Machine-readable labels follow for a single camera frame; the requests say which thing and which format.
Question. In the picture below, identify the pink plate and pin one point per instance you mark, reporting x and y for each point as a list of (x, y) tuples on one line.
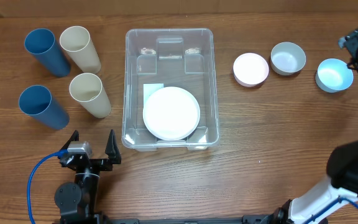
[(171, 113)]

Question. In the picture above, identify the light blue bowl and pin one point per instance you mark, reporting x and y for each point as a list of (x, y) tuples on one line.
[(333, 75)]

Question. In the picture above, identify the pink bowl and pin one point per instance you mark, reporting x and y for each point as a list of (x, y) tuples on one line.
[(250, 69)]

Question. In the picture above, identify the blue cup upper left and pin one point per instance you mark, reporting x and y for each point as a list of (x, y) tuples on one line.
[(42, 44)]

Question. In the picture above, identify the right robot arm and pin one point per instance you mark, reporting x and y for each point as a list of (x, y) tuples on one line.
[(339, 186)]

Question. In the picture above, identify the clear plastic storage bin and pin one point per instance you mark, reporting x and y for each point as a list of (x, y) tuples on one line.
[(182, 58)]

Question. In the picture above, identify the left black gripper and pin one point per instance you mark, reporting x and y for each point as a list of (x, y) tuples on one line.
[(112, 151)]

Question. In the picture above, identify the beige cup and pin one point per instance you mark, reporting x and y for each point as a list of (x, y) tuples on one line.
[(88, 90), (77, 43)]

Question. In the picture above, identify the blue cup lower left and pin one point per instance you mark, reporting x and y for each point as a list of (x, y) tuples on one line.
[(38, 102)]

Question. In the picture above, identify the white label in bin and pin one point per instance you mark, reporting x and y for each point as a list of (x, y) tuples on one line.
[(150, 88)]

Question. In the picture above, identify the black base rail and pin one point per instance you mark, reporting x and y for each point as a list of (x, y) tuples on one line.
[(246, 219)]

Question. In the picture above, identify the blue cup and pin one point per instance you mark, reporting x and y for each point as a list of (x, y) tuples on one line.
[(38, 102), (42, 44)]

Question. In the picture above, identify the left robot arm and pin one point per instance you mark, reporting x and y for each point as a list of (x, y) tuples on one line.
[(77, 200)]

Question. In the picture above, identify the grey bowl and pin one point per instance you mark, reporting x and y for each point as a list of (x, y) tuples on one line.
[(287, 58)]

